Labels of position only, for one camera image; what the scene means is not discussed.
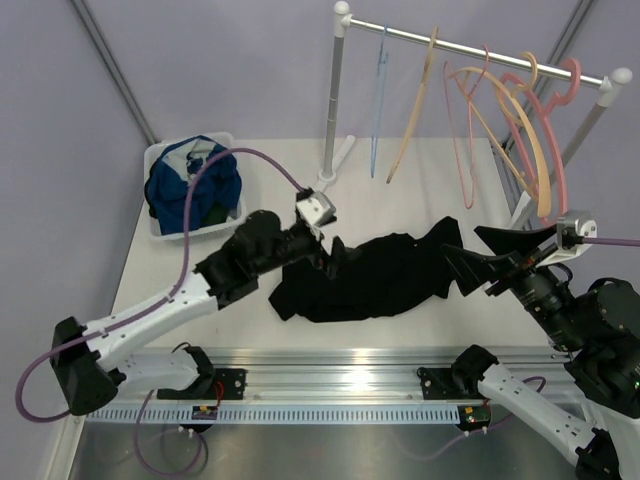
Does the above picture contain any light blue wire hanger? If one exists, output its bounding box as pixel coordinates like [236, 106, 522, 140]
[370, 24, 389, 178]

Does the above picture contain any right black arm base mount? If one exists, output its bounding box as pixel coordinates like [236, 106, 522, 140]
[416, 367, 483, 400]

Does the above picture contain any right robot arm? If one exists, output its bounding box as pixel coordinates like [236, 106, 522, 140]
[442, 223, 639, 479]

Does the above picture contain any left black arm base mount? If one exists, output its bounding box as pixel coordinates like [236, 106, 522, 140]
[156, 368, 247, 401]

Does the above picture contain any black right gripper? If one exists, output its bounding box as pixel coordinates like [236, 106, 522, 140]
[439, 222, 586, 350]

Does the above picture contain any right small circuit board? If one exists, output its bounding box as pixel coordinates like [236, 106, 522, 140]
[458, 404, 492, 431]

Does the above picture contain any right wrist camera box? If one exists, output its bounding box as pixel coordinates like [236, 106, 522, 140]
[540, 210, 598, 266]

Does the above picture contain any white plastic basket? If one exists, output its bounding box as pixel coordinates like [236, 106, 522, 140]
[143, 132, 247, 241]

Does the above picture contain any pink plastic hanger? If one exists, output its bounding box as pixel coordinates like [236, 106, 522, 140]
[521, 51, 582, 225]

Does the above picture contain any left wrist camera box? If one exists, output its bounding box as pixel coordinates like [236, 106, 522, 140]
[295, 188, 337, 241]

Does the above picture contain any green and white raglan shirt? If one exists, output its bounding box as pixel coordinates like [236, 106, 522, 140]
[201, 203, 234, 227]

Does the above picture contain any purple cable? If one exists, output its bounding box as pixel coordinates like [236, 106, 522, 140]
[14, 148, 311, 474]
[569, 235, 640, 249]

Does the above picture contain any white perforated cable duct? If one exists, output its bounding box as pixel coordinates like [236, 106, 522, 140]
[88, 404, 460, 425]

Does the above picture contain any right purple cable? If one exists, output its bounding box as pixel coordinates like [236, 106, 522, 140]
[569, 235, 640, 249]

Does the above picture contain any black t-shirt back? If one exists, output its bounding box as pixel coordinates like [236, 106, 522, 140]
[269, 216, 463, 323]

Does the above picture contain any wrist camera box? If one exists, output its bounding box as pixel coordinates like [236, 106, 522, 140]
[295, 188, 337, 241]
[540, 210, 598, 266]

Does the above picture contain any beige wooden hanger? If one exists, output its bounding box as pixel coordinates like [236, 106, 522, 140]
[386, 26, 439, 184]
[443, 66, 553, 220]

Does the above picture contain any blue t-shirt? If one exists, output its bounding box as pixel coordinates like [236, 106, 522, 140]
[144, 135, 242, 236]

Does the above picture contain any pink wire hanger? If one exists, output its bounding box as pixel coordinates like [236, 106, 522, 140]
[442, 46, 489, 210]

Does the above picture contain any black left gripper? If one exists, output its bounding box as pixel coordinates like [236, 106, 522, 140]
[253, 224, 360, 277]

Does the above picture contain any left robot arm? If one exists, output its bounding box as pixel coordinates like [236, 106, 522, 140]
[50, 203, 346, 416]

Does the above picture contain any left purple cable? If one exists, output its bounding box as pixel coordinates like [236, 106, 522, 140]
[14, 148, 311, 474]

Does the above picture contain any left small circuit board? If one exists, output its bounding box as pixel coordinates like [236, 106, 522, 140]
[192, 405, 219, 421]

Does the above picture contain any small circuit board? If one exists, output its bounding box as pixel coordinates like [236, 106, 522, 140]
[458, 404, 492, 431]
[192, 405, 219, 421]

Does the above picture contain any aluminium rail frame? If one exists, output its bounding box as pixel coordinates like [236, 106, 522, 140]
[99, 344, 591, 406]

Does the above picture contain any white metal clothes rack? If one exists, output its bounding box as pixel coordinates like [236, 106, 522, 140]
[316, 1, 633, 206]

